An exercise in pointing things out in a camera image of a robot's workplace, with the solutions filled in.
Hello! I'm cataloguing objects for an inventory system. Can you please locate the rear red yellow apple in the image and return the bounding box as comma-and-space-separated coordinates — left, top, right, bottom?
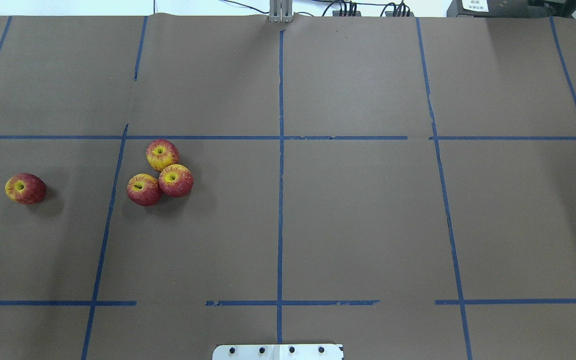
145, 138, 179, 173

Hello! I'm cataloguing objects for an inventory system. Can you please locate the brown paper table cover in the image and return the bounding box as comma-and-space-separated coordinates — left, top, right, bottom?
0, 13, 576, 360

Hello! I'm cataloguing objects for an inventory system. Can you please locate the dark grey equipment box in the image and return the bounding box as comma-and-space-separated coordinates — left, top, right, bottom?
446, 0, 576, 19

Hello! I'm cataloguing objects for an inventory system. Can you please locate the lone red yellow apple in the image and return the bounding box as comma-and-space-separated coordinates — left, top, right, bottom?
4, 173, 47, 205

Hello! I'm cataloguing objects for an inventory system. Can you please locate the grey aluminium camera post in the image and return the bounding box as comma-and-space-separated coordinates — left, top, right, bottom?
268, 0, 294, 24

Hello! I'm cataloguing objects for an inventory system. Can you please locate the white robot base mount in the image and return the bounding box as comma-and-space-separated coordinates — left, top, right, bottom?
211, 343, 345, 360

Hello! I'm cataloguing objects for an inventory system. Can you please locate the black cable bundle left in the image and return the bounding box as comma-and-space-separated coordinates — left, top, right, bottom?
322, 0, 359, 17

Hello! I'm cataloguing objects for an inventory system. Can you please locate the black cable bundle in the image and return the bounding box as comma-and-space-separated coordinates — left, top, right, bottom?
380, 1, 415, 18
322, 0, 359, 17

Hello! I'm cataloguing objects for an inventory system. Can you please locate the black cable bundle right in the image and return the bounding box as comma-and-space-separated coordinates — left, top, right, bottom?
380, 1, 415, 18

